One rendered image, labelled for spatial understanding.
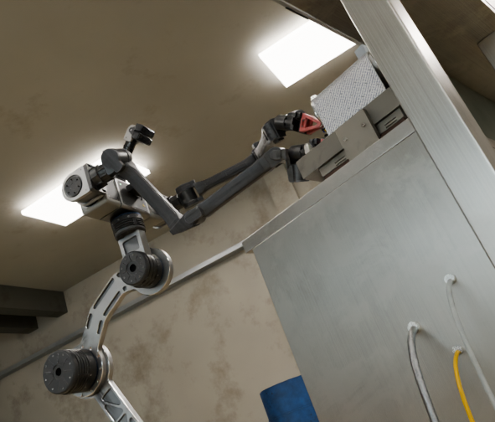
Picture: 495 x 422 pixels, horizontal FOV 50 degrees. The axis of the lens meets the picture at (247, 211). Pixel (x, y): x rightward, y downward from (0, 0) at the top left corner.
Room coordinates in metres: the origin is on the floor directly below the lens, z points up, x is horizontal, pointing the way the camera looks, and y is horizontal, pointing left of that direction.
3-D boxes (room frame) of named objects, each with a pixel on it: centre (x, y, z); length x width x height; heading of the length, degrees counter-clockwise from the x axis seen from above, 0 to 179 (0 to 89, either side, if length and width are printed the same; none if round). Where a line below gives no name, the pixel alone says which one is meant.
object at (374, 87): (1.49, -0.43, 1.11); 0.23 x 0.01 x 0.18; 52
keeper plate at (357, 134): (1.29, -0.35, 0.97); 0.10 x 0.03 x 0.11; 52
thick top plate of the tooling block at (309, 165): (1.37, -0.39, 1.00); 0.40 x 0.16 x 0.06; 52
